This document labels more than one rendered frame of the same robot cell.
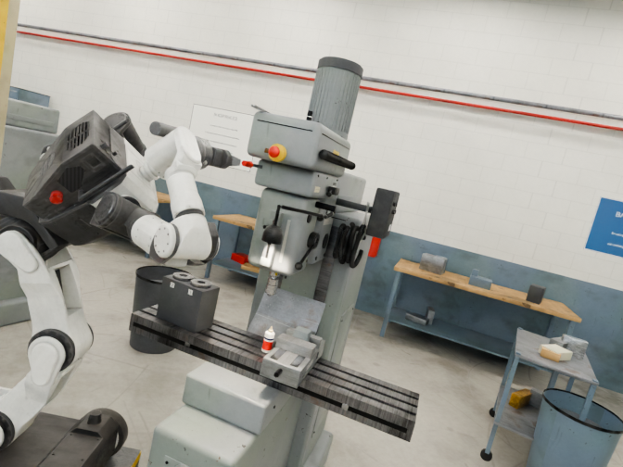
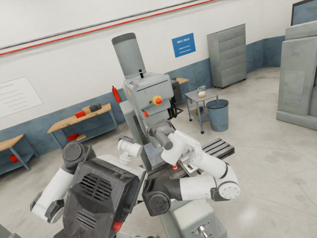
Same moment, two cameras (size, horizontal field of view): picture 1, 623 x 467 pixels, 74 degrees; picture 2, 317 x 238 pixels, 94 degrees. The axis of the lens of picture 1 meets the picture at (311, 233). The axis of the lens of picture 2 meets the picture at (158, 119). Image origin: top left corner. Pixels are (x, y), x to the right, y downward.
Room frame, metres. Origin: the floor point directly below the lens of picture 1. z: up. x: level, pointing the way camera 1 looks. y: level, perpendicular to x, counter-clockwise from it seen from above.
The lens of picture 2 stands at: (0.66, 0.65, 2.05)
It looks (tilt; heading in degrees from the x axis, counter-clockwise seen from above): 24 degrees down; 331
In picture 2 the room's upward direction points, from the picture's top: 17 degrees counter-clockwise
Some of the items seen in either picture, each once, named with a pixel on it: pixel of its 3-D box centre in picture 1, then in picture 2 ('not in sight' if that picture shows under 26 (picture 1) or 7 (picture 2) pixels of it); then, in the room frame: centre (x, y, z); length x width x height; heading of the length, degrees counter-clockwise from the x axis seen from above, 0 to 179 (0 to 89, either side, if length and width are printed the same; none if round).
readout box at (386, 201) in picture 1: (384, 213); (173, 90); (1.85, -0.30, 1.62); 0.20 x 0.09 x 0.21; 163
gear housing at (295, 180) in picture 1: (298, 180); (149, 102); (1.70, 0.10, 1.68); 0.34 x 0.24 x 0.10; 163
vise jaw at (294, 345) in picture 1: (296, 346); (187, 157); (1.56, -0.04, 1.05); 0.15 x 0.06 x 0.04; 75
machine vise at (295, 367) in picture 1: (296, 351); (187, 159); (1.58, -0.05, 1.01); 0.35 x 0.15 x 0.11; 165
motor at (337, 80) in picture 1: (333, 100); (129, 56); (1.90, 0.04, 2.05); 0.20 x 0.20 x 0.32
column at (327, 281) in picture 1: (298, 341); (156, 151); (2.25, -0.07, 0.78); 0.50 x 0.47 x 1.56; 163
